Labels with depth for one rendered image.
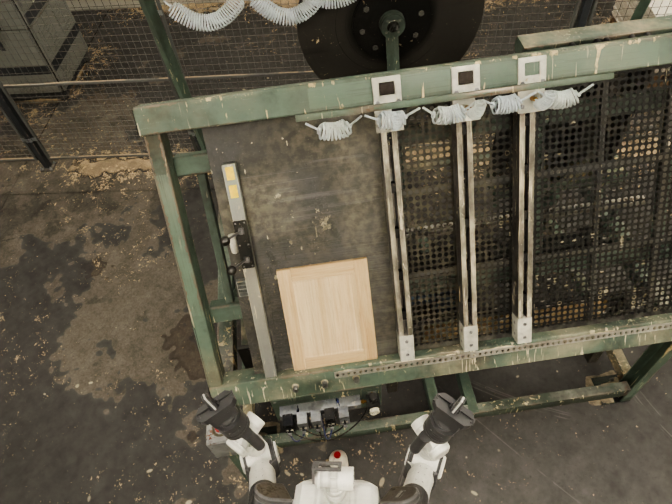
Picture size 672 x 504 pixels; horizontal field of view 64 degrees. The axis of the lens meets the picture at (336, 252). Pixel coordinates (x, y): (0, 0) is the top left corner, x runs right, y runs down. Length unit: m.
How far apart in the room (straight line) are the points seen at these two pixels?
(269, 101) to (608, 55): 1.20
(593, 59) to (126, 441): 3.04
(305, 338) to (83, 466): 1.73
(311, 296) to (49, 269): 2.65
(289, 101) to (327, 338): 1.02
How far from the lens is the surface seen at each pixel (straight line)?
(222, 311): 2.35
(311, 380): 2.42
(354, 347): 2.39
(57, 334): 4.11
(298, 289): 2.23
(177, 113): 1.98
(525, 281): 2.39
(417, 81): 1.98
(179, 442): 3.42
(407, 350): 2.36
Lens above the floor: 3.07
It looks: 52 degrees down
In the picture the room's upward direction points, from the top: 6 degrees counter-clockwise
